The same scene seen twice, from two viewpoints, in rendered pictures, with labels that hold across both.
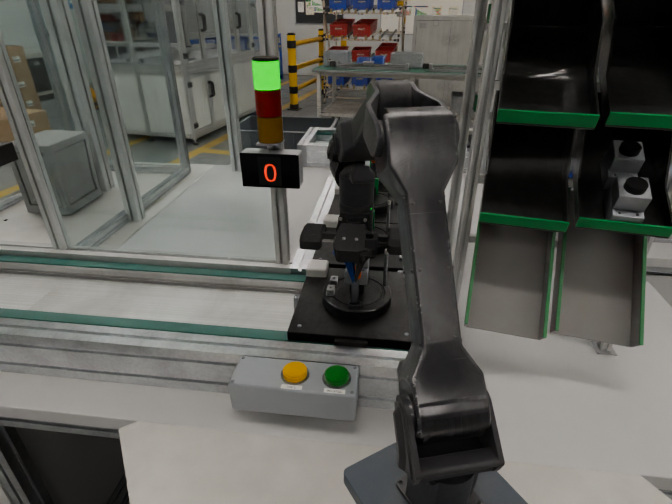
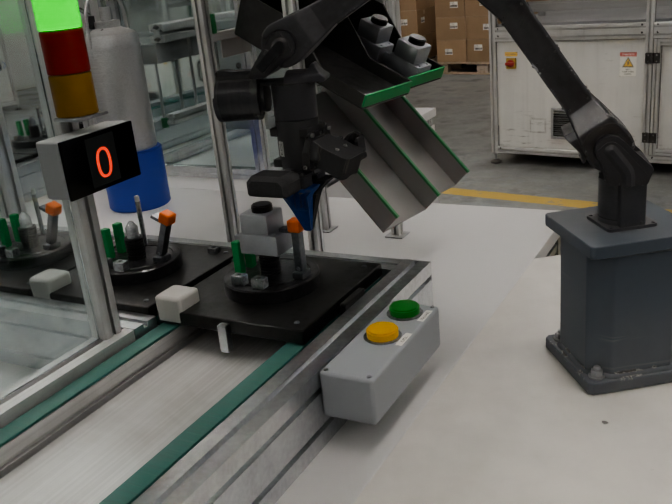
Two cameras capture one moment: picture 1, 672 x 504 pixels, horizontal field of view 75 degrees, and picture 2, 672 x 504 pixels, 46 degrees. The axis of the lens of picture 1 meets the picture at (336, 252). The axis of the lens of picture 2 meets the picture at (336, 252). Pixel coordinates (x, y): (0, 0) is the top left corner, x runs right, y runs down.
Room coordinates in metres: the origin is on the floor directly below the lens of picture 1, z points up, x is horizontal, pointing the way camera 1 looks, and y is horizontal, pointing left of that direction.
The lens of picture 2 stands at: (0.25, 0.91, 1.41)
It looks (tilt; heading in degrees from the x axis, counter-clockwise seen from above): 20 degrees down; 293
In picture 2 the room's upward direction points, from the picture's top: 6 degrees counter-clockwise
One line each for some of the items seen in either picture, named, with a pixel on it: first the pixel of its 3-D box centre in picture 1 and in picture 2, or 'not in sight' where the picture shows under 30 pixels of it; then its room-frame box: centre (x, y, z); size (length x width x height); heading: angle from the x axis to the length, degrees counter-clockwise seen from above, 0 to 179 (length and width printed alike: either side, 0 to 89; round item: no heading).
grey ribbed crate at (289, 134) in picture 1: (287, 141); not in sight; (2.86, 0.32, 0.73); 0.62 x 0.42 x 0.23; 83
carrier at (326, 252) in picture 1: (365, 227); (134, 244); (1.00, -0.07, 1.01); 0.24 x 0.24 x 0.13; 83
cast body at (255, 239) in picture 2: (358, 258); (258, 226); (0.76, -0.04, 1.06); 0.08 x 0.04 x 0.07; 173
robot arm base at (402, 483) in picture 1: (443, 475); (620, 198); (0.28, -0.11, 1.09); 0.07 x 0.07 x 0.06; 29
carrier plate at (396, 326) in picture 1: (356, 302); (273, 291); (0.75, -0.04, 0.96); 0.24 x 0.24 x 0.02; 83
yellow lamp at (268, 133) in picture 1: (270, 128); (73, 93); (0.89, 0.13, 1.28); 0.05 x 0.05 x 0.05
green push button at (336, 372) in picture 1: (336, 377); (404, 312); (0.54, 0.00, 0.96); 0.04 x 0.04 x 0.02
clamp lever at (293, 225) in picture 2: (355, 283); (293, 244); (0.70, -0.04, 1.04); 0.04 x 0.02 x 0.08; 173
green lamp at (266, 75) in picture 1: (266, 74); (55, 7); (0.89, 0.13, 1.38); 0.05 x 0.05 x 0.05
